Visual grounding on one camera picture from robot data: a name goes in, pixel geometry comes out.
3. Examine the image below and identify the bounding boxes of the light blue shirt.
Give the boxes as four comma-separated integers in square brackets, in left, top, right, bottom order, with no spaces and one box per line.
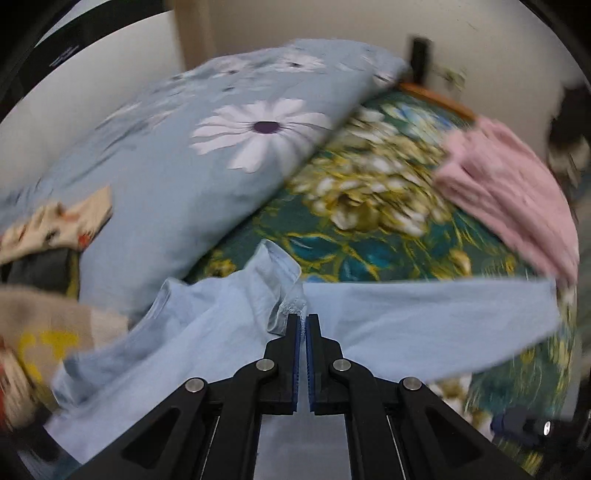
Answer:
[46,240,561,462]

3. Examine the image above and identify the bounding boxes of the hanging dark clothes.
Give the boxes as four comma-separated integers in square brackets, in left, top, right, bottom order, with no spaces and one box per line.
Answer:
[547,83,590,206]

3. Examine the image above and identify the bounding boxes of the green floral bed sheet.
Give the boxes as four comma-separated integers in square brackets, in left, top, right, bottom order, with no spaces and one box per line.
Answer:
[184,89,578,476]

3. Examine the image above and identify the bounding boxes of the blue floral quilt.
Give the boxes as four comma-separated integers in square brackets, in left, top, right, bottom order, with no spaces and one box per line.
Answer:
[1,39,408,321]

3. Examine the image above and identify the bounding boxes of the black garment pile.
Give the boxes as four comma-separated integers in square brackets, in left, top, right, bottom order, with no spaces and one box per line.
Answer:
[1,248,80,299]

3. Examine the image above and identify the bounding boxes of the beige patterned cloth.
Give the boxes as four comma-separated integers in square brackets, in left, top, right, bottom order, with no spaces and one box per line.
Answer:
[1,186,113,265]

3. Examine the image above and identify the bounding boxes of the pink folded garment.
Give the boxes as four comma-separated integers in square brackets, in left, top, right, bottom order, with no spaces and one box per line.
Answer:
[433,117,580,286]

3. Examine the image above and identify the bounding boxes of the black speaker on wall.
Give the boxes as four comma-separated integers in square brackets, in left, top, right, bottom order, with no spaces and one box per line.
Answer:
[410,37,432,86]

